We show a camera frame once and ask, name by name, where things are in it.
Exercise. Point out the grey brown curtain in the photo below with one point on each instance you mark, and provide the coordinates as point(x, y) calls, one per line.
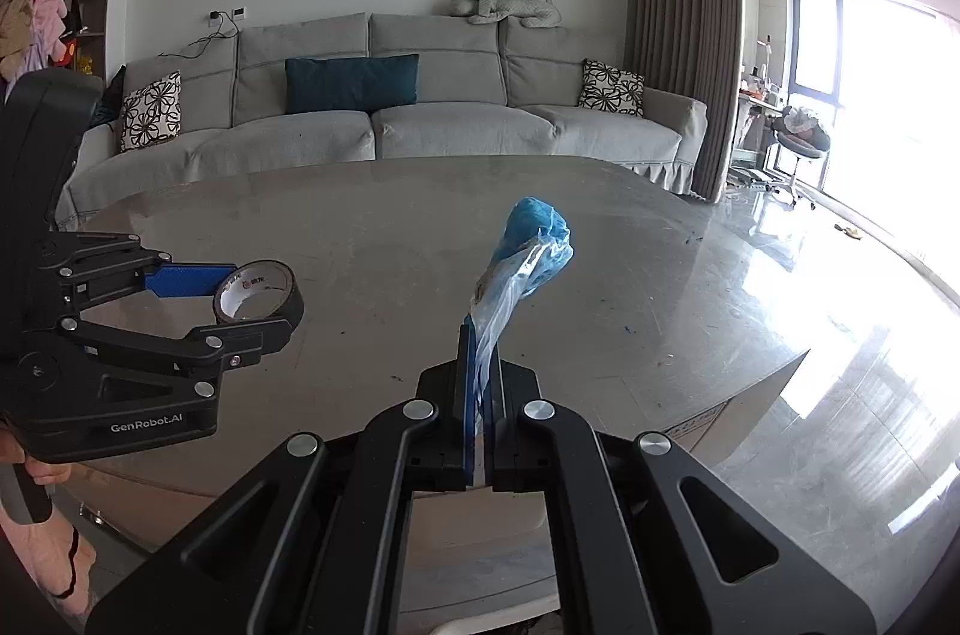
point(682, 27)

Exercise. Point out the floral black white pillow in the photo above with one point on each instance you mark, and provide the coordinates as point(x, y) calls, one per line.
point(150, 110)
point(611, 87)

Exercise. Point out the grey plush toy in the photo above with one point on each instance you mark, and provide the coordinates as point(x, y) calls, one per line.
point(510, 11)

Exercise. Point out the person's left hand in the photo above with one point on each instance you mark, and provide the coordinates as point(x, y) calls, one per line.
point(49, 474)

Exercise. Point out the teal rectangular pillow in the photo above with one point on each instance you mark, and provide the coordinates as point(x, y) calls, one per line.
point(352, 83)

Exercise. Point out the grey fabric sofa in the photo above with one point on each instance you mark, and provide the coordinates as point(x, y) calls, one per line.
point(450, 132)

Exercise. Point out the wall socket with charger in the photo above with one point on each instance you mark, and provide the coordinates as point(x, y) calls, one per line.
point(229, 12)

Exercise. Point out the beige coffee table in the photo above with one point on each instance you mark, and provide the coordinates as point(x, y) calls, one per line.
point(375, 230)

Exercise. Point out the pair of slippers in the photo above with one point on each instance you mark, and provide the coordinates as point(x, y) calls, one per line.
point(849, 231)

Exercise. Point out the white cluttered desk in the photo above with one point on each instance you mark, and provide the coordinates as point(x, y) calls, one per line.
point(757, 102)

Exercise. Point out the person's pink clothing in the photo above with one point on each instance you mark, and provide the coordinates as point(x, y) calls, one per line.
point(45, 552)

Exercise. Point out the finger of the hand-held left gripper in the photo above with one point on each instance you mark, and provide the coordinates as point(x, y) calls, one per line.
point(232, 342)
point(187, 280)

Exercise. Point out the hanging clothes bundle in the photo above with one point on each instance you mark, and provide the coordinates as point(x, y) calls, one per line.
point(37, 23)

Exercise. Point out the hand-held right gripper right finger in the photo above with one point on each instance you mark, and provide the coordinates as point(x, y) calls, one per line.
point(514, 440)

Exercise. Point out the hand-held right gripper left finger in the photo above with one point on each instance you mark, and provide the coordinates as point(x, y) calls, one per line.
point(469, 395)

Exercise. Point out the plastic bag with blue cloth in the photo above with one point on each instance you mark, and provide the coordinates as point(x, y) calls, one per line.
point(536, 230)

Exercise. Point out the swivel chair with clothes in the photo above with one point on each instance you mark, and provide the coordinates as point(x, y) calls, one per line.
point(799, 140)

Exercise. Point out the large balcony window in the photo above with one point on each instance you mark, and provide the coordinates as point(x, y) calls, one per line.
point(862, 80)

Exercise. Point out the black tape roll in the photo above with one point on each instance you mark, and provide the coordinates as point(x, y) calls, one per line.
point(291, 301)

